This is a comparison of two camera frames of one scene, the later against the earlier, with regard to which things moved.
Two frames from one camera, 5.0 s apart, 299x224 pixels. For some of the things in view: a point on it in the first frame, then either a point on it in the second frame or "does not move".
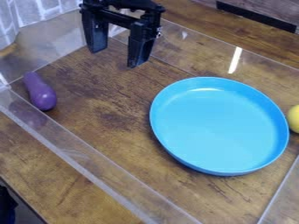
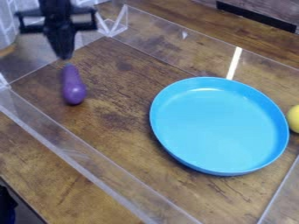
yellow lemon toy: (294, 118) does not move
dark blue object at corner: (9, 205) does not move
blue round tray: (220, 126) does not move
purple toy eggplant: (42, 94) → (74, 89)
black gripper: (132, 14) → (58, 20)
